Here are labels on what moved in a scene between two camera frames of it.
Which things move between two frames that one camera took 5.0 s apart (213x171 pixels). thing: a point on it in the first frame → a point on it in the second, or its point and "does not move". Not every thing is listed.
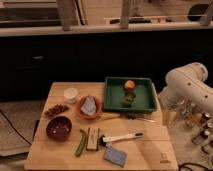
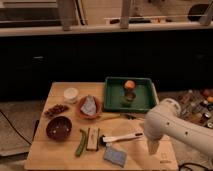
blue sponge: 115,157 does not move
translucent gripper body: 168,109 → 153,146
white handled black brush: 106,141 does not move
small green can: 129,97 does not move
